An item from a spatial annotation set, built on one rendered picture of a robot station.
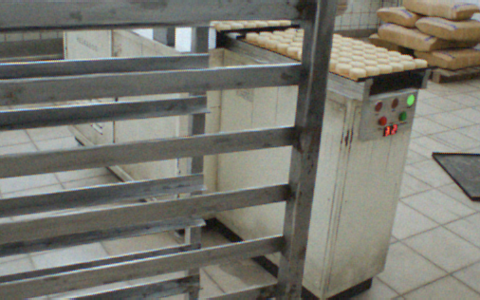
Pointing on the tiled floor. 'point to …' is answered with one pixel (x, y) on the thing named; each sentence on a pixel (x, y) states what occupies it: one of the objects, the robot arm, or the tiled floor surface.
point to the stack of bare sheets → (474, 175)
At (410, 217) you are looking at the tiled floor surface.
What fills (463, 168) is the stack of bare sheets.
